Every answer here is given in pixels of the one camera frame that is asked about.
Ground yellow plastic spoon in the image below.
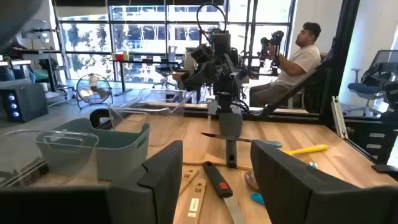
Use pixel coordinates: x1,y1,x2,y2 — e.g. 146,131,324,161
282,144,329,156

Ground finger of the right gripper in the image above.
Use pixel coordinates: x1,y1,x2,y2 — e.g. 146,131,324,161
182,63,205,92
201,67,218,90

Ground knife with teal handle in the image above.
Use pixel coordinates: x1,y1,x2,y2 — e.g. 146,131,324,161
201,132,283,148

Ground short dark wooden spoon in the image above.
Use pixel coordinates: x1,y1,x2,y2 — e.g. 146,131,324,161
244,170,259,191

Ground work desk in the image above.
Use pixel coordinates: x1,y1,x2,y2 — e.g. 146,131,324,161
0,46,63,94

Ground black mesh office chair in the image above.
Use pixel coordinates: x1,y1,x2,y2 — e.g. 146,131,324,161
362,49,398,122

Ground black flat device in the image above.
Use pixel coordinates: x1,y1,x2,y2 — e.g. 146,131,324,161
371,164,398,175

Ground black computer tower blue lights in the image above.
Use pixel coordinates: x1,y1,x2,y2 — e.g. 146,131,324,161
0,83,49,123

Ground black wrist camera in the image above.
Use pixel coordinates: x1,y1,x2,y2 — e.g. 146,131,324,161
190,43,216,65

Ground teal plastic bin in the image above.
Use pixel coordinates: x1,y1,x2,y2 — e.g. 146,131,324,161
52,117,150,181

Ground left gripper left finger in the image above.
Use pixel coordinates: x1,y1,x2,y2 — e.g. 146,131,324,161
107,140,183,224

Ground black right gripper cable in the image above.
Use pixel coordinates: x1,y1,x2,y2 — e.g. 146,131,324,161
196,2,228,35

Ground blue office chair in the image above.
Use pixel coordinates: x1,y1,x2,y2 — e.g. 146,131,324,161
346,68,383,116

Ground dark office chair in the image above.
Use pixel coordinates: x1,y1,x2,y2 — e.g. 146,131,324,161
154,63,178,90

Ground black clamp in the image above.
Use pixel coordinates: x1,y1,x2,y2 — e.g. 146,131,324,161
89,108,111,128

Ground black drawer cabinet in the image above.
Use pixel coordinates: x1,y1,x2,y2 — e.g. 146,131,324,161
345,124,398,162

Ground clear pitcher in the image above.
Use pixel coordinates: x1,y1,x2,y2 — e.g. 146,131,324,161
167,45,178,62

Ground blue plastic spoon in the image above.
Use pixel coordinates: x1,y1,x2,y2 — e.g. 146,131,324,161
250,192,265,206

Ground person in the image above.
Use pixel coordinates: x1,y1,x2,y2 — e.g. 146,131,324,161
248,21,323,108

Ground black window desk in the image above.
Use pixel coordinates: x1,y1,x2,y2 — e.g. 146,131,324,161
111,58,184,94

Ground round floor fan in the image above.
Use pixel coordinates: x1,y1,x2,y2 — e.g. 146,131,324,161
75,73,114,110

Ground silver aluminium bar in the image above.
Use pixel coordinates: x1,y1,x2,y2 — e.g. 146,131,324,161
331,95,349,140

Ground clear plastic bin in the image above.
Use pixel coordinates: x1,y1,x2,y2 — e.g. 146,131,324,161
107,88,197,147
0,129,100,187

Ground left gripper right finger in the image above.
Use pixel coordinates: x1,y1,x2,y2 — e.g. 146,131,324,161
250,140,354,224

